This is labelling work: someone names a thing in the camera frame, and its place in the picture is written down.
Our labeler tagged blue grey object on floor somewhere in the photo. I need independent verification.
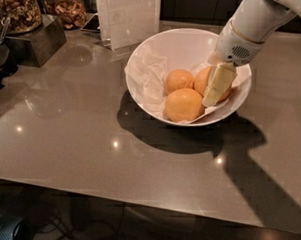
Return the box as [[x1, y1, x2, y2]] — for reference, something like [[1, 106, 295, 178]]
[[0, 216, 23, 240]]

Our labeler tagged clear acrylic sign holder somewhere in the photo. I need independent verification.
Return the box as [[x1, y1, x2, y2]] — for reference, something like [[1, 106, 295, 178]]
[[96, 0, 161, 51]]

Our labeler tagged orange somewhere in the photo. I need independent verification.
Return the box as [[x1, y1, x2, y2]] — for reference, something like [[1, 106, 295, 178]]
[[165, 69, 194, 95], [193, 66, 232, 102], [164, 88, 204, 122]]

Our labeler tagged glass jar of nuts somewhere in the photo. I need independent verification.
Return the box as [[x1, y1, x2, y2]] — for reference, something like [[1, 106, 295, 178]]
[[0, 0, 43, 35]]

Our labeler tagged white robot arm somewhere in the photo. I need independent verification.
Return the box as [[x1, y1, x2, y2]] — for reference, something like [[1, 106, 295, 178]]
[[202, 0, 301, 107]]

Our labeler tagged white ceramic bowl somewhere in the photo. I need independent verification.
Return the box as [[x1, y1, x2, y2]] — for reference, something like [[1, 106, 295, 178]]
[[122, 25, 255, 130]]

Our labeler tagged metal serving spoon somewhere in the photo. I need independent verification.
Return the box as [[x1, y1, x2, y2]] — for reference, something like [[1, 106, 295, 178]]
[[0, 17, 11, 45]]

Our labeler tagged white paper liner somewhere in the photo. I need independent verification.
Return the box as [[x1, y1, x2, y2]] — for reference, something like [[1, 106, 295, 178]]
[[125, 45, 252, 127]]

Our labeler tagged black cable on floor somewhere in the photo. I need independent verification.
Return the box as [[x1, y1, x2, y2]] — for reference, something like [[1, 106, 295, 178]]
[[28, 200, 128, 240]]

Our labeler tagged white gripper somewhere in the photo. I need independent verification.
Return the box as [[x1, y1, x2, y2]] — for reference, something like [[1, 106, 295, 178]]
[[202, 19, 264, 108]]

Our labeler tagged glass bowl of walnuts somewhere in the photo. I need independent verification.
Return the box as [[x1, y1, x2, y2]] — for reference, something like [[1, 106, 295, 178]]
[[43, 0, 86, 30]]

